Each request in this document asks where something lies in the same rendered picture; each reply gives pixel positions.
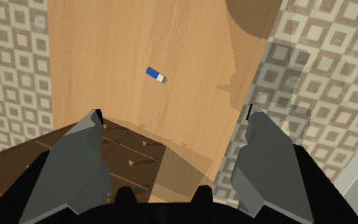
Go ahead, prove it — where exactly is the blue and white eraser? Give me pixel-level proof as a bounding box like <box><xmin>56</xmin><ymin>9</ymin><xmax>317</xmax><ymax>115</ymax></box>
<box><xmin>145</xmin><ymin>67</ymin><xmax>165</xmax><ymax>82</ymax></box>

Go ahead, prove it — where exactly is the brown wooden drawer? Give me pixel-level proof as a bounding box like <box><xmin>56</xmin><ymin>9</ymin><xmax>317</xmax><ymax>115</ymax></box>
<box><xmin>119</xmin><ymin>132</ymin><xmax>164</xmax><ymax>162</ymax></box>
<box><xmin>99</xmin><ymin>119</ymin><xmax>130</xmax><ymax>143</ymax></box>
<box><xmin>0</xmin><ymin>143</ymin><xmax>48</xmax><ymax>198</ymax></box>
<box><xmin>107</xmin><ymin>177</ymin><xmax>148</xmax><ymax>203</ymax></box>
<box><xmin>35</xmin><ymin>126</ymin><xmax>114</xmax><ymax>156</ymax></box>
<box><xmin>103</xmin><ymin>145</ymin><xmax>158</xmax><ymax>190</ymax></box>

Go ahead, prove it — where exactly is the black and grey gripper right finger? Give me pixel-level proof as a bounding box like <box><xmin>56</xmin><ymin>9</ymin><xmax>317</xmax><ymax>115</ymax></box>
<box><xmin>230</xmin><ymin>104</ymin><xmax>358</xmax><ymax>224</ymax></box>

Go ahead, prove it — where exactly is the brown wooden chest of drawers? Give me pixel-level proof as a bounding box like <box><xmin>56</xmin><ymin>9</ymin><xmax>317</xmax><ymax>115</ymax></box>
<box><xmin>0</xmin><ymin>121</ymin><xmax>166</xmax><ymax>203</ymax></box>

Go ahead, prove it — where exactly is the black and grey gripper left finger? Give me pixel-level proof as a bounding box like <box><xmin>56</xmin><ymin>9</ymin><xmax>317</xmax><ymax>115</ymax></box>
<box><xmin>0</xmin><ymin>109</ymin><xmax>112</xmax><ymax>224</ymax></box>

